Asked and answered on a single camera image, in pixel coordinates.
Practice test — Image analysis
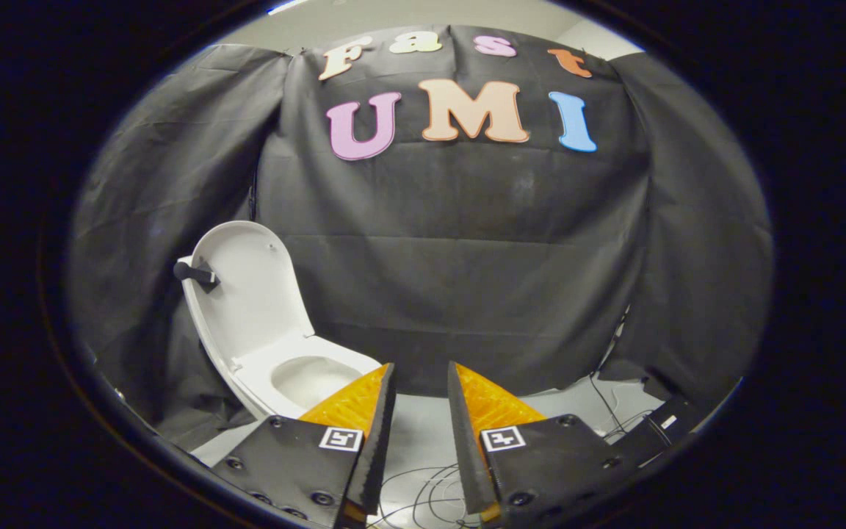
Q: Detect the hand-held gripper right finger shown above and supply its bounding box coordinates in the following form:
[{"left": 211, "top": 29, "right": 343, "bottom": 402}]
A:
[{"left": 446, "top": 361, "right": 644, "bottom": 529}]

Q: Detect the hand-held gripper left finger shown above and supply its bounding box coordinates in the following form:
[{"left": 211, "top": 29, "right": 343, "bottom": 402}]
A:
[{"left": 210, "top": 362, "right": 397, "bottom": 529}]

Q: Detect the white toilet lid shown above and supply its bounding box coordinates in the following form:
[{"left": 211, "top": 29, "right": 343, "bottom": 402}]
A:
[{"left": 173, "top": 220, "right": 316, "bottom": 375}]

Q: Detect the white toilet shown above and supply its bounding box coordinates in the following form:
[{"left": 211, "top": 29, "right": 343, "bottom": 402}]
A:
[{"left": 182, "top": 256, "right": 383, "bottom": 423}]

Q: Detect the black backdrop cloth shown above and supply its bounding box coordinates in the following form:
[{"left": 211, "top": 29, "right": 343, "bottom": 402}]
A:
[{"left": 67, "top": 26, "right": 774, "bottom": 453}]

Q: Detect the black box white label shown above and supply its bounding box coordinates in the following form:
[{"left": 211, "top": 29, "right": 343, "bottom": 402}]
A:
[{"left": 614, "top": 397, "right": 710, "bottom": 465}]

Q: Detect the tangle of floor cables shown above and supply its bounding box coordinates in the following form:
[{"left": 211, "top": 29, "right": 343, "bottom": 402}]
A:
[{"left": 372, "top": 371, "right": 651, "bottom": 529}]

